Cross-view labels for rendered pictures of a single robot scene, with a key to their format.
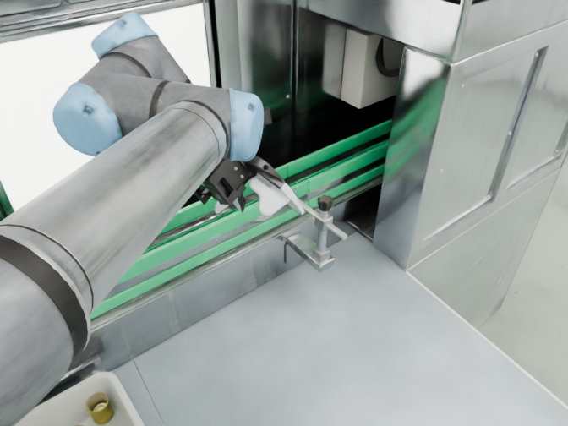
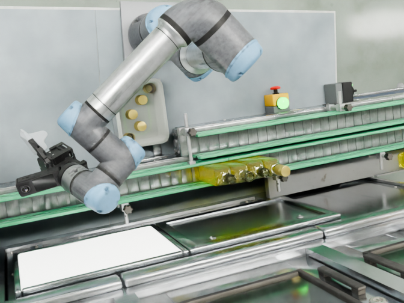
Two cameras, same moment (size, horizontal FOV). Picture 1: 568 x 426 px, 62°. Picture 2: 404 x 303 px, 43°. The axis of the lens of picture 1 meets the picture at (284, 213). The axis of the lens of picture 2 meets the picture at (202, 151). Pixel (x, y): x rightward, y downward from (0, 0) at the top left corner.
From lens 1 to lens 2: 1.15 m
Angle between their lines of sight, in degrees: 60
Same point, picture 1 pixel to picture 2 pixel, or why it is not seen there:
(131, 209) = (140, 47)
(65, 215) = (159, 40)
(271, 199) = (38, 136)
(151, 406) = not seen: hidden behind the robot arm
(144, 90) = (109, 140)
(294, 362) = (24, 119)
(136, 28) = (99, 187)
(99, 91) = (127, 148)
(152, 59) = (94, 176)
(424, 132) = not seen: outside the picture
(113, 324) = not seen: hidden behind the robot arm
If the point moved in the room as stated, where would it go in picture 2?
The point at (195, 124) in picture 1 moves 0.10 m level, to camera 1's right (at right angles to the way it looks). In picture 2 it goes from (103, 93) to (65, 70)
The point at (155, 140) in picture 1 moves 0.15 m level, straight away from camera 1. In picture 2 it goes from (124, 78) to (110, 140)
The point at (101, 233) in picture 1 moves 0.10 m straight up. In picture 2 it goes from (151, 37) to (163, 31)
